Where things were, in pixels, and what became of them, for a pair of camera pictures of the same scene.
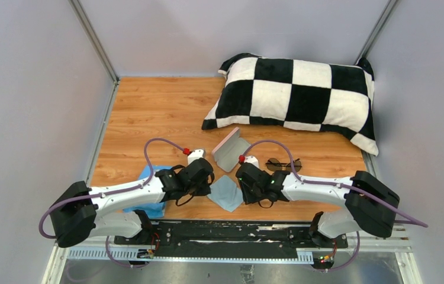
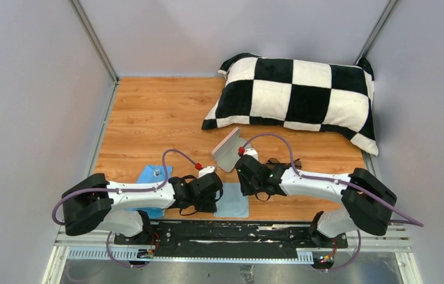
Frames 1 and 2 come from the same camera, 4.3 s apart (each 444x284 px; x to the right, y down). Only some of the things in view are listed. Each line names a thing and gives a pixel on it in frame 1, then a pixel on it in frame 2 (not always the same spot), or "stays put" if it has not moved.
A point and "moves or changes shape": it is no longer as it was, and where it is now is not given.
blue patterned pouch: x=154 y=210 stays put
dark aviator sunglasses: x=274 y=164 stays put
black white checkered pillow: x=300 y=94 stays put
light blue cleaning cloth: x=225 y=193 moves or changes shape
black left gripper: x=205 y=190 → x=210 y=207
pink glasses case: x=228 y=153 stays put
